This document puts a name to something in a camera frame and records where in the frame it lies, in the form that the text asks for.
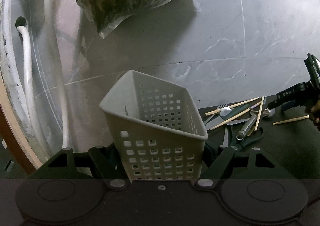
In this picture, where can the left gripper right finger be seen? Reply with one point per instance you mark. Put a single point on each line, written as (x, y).
(260, 165)

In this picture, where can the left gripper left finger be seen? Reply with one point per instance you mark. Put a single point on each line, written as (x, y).
(99, 163)

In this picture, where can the wooden chopstick with band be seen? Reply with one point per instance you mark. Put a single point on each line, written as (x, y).
(291, 120)

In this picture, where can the green handled scissors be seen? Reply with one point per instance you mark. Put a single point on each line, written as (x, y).
(230, 139)

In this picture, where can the steel peeler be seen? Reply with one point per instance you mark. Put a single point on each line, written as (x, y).
(246, 128)

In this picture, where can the white perforated utensil caddy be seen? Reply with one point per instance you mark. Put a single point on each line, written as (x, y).
(155, 127)

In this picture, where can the small gold spoon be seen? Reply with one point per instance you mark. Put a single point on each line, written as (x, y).
(266, 113)

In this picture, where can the steel spoon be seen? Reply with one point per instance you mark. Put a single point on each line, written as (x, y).
(225, 111)

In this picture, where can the steel fork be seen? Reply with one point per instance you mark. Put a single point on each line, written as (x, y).
(217, 108)

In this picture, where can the wooden door frame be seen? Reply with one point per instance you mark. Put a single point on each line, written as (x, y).
(14, 137)

